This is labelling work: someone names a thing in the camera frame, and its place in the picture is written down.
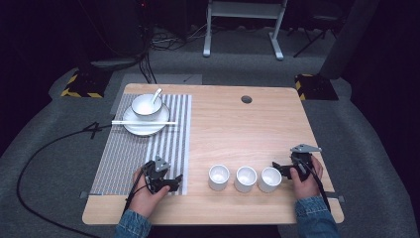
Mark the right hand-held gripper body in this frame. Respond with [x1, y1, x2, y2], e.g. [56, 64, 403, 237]
[285, 143, 323, 183]

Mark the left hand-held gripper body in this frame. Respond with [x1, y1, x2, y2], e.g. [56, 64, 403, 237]
[142, 155, 171, 194]

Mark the white cup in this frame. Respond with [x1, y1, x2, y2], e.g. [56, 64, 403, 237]
[234, 165, 259, 194]
[207, 164, 231, 191]
[258, 166, 283, 193]

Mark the person's right hand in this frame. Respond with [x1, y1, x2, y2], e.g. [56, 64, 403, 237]
[289, 154, 324, 201]

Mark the person's left hand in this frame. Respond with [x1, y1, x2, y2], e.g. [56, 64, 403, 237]
[128, 168, 171, 219]

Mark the grey striped placemat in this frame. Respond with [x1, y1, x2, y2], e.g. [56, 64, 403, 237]
[89, 92, 193, 196]

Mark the white plate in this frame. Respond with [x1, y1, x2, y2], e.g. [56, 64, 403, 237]
[122, 103, 171, 137]

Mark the white chopstick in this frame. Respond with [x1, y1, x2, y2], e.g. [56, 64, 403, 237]
[111, 120, 178, 125]
[111, 122, 178, 127]

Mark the white bowl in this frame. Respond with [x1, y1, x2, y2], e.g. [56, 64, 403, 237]
[130, 93, 163, 121]

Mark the black yellow striped base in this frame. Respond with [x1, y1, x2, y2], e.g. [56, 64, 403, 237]
[294, 72, 340, 102]
[60, 69, 112, 99]

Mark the white spoon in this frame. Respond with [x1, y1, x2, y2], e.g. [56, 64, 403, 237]
[151, 87, 163, 105]

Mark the grey round stand base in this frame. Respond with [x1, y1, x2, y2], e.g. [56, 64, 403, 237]
[89, 57, 144, 72]

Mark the black tripod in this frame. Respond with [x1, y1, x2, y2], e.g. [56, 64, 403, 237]
[286, 11, 346, 60]

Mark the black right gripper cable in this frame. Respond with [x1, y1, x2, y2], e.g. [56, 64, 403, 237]
[295, 158, 332, 213]

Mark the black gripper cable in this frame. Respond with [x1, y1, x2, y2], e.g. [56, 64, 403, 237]
[295, 158, 332, 213]
[122, 168, 151, 216]

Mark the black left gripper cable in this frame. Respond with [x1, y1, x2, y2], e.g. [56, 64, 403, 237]
[122, 168, 151, 216]

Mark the grey table bracket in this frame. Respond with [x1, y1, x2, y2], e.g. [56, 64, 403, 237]
[79, 190, 101, 200]
[324, 194, 346, 204]

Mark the long black floor cable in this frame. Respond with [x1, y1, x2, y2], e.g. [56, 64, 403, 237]
[16, 121, 113, 238]

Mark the bundle of floor cables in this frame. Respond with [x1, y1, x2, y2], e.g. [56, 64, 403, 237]
[138, 24, 207, 84]

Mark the white metal desk frame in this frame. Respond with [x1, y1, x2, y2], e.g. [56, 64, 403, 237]
[202, 0, 289, 61]

